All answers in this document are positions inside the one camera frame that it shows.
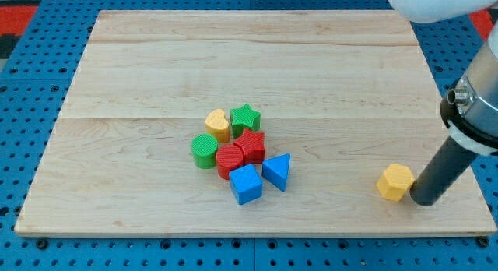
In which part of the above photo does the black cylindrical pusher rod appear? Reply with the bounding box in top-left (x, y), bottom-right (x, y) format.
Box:
top-left (409, 136), bottom-right (478, 206)

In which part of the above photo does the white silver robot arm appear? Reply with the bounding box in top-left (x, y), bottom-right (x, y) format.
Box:
top-left (388, 0), bottom-right (497, 206)

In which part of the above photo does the red star block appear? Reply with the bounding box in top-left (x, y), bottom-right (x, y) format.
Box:
top-left (233, 128), bottom-right (265, 164)

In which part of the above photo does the green star block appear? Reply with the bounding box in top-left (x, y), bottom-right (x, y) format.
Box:
top-left (230, 104), bottom-right (261, 139)

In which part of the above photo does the red circle block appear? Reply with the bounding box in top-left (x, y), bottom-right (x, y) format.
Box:
top-left (216, 144), bottom-right (244, 180)

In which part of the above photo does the green circle block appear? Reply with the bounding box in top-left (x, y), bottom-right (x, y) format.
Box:
top-left (191, 133), bottom-right (218, 169)

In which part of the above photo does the yellow hexagon block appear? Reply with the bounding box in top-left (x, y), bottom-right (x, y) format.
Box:
top-left (376, 164), bottom-right (415, 202)

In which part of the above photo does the light wooden board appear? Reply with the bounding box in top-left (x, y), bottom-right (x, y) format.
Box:
top-left (15, 11), bottom-right (496, 238)

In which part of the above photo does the blue triangle block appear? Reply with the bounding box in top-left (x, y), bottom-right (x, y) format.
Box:
top-left (261, 153), bottom-right (291, 192)

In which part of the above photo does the blue cube block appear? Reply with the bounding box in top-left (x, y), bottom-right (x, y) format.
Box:
top-left (229, 164), bottom-right (263, 205)

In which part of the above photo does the yellow heart block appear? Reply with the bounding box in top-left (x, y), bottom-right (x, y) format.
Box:
top-left (205, 109), bottom-right (230, 143)

